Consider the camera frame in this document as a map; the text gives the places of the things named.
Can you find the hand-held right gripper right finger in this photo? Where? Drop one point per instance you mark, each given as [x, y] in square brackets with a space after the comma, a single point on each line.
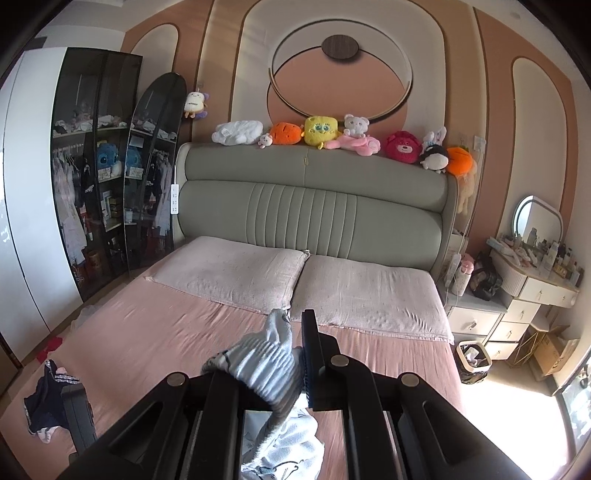
[310, 379]

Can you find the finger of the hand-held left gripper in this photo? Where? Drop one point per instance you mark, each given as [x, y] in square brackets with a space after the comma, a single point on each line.
[79, 415]

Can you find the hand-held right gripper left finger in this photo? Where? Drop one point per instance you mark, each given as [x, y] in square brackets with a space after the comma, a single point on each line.
[220, 408]

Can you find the navy clothing with white stripes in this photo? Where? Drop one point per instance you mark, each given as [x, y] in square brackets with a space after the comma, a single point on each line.
[44, 399]

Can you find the grey striped white garment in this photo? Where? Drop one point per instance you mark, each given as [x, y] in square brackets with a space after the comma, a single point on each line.
[270, 364]

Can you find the red cloth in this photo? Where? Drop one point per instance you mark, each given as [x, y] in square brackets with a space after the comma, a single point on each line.
[50, 350]

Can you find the pink bed sheet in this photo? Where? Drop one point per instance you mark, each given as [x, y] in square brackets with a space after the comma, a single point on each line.
[152, 337]

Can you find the pink pillow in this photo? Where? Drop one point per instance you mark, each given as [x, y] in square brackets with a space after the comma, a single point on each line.
[226, 270]
[374, 300]

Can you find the trash bin with black liner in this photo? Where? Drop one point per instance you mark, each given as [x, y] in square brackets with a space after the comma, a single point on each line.
[472, 362]

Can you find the white nightstand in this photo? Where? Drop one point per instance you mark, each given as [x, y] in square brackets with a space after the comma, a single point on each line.
[473, 318]

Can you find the pink bottle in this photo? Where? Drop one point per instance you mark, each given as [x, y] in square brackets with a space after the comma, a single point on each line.
[466, 274]

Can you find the black bag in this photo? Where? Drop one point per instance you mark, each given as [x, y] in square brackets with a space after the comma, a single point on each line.
[485, 277]

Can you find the white power strip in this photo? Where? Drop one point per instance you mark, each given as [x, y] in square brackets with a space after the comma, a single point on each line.
[175, 199]

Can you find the white wardrobe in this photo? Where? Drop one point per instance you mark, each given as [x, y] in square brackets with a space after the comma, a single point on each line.
[27, 207]

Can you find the white dressing table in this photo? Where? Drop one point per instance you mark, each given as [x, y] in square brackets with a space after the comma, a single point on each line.
[531, 295]

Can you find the pink plush toy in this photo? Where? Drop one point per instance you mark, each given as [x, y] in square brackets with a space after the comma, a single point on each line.
[360, 144]

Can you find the oval standing mirror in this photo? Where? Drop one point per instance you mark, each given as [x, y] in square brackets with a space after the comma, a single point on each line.
[154, 175]

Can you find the beige long plush toy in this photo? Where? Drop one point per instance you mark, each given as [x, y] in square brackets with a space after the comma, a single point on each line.
[466, 194]

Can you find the small white plush toy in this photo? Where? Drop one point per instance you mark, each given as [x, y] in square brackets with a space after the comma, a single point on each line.
[265, 141]

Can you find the orange carrot plush toy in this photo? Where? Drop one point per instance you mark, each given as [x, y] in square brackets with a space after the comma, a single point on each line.
[461, 160]
[286, 134]

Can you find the cardboard box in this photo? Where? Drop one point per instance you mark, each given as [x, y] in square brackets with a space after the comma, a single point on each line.
[556, 350]

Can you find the yellow square plush toy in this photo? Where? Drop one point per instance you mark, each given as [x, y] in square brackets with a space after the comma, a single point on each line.
[321, 131]

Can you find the magenta bear plush toy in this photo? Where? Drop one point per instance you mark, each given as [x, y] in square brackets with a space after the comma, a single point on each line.
[404, 146]

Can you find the black and white plush toy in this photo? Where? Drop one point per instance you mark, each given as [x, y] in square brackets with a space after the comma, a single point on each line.
[434, 158]

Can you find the white fluffy plush toy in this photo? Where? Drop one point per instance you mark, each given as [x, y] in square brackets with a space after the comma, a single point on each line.
[238, 131]

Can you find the white teddy bear plush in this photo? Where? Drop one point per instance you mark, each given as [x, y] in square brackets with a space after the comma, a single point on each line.
[355, 124]

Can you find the blue plush toy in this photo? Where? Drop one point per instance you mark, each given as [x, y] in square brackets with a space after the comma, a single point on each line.
[108, 158]

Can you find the row of cosmetic bottles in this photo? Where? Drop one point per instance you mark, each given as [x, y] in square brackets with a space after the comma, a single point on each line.
[554, 258]

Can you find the white rabbit plush toy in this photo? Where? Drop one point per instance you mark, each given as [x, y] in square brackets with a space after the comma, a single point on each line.
[436, 136]

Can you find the dark glass door cabinet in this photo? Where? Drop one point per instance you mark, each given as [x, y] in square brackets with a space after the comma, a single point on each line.
[87, 138]

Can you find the arched vanity mirror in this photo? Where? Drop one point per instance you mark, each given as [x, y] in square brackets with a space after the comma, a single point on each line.
[540, 221]

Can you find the white and purple plush toy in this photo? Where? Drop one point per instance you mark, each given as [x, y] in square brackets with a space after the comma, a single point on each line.
[195, 104]

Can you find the white wall socket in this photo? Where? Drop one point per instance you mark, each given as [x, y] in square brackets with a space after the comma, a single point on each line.
[479, 143]

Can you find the round wooden wall plaque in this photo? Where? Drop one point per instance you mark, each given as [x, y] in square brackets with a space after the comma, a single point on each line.
[340, 47]

